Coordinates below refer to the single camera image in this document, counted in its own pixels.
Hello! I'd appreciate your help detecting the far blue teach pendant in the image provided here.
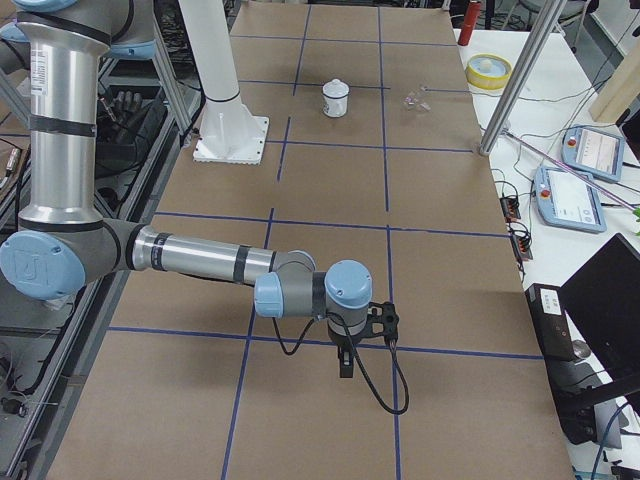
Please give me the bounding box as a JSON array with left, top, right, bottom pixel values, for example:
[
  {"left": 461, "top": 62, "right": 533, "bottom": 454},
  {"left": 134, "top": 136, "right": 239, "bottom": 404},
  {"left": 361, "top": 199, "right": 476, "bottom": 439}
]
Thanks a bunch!
[{"left": 561, "top": 125, "right": 624, "bottom": 183}]

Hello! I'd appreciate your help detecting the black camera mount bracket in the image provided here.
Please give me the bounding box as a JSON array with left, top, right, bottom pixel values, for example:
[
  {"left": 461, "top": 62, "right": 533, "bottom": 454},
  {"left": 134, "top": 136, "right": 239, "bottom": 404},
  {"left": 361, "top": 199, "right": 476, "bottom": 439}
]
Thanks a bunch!
[{"left": 359, "top": 301, "right": 400, "bottom": 346}]

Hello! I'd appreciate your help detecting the white enamel mug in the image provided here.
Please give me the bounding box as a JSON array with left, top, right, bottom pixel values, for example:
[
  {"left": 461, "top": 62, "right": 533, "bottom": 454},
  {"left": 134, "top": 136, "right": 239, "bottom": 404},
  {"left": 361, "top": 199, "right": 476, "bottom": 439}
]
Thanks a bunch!
[{"left": 322, "top": 83, "right": 349, "bottom": 118}]

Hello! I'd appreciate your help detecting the aluminium frame post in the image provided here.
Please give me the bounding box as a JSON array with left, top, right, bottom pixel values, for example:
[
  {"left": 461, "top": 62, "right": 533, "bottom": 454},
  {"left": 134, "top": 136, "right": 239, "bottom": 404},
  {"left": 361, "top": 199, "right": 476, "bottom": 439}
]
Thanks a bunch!
[{"left": 479, "top": 0, "right": 566, "bottom": 156}]

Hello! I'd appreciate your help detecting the yellow white tape roll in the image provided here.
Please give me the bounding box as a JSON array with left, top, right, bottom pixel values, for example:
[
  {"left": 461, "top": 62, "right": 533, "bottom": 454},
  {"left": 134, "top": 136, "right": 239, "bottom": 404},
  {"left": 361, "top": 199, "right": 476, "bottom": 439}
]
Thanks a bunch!
[{"left": 465, "top": 54, "right": 513, "bottom": 90}]

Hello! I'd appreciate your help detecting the far orange black connector box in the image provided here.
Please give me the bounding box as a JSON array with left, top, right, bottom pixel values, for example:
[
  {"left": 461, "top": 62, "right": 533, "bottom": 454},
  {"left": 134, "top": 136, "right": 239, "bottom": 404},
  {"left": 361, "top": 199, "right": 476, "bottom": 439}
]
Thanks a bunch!
[{"left": 499, "top": 196, "right": 521, "bottom": 223}]

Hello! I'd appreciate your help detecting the near blue teach pendant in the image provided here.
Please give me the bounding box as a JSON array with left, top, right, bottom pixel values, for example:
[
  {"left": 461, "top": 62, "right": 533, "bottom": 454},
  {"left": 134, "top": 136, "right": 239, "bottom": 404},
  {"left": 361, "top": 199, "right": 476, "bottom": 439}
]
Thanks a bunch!
[{"left": 534, "top": 166, "right": 607, "bottom": 233}]

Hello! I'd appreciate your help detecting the black monitor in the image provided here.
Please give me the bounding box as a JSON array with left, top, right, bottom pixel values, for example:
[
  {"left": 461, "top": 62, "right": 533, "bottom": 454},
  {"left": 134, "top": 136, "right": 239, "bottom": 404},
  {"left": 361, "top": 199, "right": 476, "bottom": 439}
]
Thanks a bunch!
[{"left": 559, "top": 233, "right": 639, "bottom": 380}]

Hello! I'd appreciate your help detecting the orange black connector box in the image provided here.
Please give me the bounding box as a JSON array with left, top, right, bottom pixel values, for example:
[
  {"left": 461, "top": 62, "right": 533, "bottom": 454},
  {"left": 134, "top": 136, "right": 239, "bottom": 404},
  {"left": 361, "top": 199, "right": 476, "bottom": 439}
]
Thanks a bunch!
[
  {"left": 511, "top": 231, "right": 533, "bottom": 262},
  {"left": 499, "top": 196, "right": 521, "bottom": 223}
]

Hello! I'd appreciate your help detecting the brown paper table cover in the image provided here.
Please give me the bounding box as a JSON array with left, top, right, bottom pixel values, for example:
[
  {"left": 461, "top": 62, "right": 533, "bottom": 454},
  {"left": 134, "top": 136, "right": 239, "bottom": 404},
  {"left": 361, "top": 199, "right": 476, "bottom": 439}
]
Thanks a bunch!
[{"left": 47, "top": 5, "right": 576, "bottom": 480}]

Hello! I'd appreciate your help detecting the wooden board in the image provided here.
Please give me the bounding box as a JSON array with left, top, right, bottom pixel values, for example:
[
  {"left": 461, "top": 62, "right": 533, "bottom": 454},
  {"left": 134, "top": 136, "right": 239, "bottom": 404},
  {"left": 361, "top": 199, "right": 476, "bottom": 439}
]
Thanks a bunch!
[{"left": 589, "top": 42, "right": 640, "bottom": 123}]

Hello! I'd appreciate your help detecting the red cylinder bottle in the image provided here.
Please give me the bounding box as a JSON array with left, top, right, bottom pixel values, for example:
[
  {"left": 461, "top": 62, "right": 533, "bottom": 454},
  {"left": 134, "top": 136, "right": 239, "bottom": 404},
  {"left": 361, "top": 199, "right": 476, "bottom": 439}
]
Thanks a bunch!
[{"left": 458, "top": 0, "right": 482, "bottom": 46}]

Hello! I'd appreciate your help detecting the clear glass funnel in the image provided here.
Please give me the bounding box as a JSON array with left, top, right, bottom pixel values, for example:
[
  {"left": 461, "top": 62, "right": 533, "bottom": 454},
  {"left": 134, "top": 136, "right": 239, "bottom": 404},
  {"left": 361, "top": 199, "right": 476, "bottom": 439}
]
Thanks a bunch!
[{"left": 403, "top": 84, "right": 431, "bottom": 113}]

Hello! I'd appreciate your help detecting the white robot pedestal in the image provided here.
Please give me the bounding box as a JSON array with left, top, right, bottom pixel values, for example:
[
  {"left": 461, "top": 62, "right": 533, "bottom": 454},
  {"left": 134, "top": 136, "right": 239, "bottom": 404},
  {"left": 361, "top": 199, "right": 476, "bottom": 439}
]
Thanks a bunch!
[{"left": 179, "top": 0, "right": 269, "bottom": 165}]

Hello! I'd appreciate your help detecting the near orange black connector box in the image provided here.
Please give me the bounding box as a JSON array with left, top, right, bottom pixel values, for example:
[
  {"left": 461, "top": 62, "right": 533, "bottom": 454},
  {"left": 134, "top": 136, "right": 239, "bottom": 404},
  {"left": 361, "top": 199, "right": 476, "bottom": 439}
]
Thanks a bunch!
[{"left": 511, "top": 231, "right": 533, "bottom": 262}]

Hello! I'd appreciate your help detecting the blue teach pendant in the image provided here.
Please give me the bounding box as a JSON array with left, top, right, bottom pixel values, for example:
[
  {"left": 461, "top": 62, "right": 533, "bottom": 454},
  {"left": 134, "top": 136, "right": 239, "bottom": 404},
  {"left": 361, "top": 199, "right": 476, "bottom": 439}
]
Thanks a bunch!
[
  {"left": 561, "top": 125, "right": 624, "bottom": 183},
  {"left": 534, "top": 166, "right": 607, "bottom": 233}
]

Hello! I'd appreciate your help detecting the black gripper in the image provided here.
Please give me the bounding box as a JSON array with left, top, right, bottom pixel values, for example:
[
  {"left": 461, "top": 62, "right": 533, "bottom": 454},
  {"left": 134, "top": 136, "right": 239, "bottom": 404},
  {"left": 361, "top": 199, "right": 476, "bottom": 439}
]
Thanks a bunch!
[{"left": 328, "top": 329, "right": 361, "bottom": 378}]

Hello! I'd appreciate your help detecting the pink thin rod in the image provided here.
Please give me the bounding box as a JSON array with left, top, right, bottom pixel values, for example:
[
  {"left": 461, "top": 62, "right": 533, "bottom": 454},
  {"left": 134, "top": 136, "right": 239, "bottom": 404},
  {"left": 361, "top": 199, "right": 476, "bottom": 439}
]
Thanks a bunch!
[{"left": 501, "top": 130, "right": 639, "bottom": 217}]

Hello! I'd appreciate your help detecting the black computer box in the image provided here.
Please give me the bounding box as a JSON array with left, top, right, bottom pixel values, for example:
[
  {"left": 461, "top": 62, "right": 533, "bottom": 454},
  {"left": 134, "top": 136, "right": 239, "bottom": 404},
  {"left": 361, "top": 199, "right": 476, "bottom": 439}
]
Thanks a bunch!
[{"left": 526, "top": 283, "right": 622, "bottom": 449}]

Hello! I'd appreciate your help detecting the black camera cable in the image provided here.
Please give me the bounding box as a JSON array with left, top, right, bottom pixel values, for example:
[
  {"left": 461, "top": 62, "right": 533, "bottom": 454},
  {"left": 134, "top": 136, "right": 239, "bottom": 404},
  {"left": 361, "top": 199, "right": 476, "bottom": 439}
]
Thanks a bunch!
[{"left": 271, "top": 308, "right": 411, "bottom": 415}]

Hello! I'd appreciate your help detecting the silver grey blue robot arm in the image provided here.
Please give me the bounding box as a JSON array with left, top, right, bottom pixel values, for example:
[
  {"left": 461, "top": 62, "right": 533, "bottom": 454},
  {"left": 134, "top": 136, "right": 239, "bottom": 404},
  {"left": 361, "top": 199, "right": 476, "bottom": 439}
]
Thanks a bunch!
[{"left": 1, "top": 1, "right": 373, "bottom": 378}]

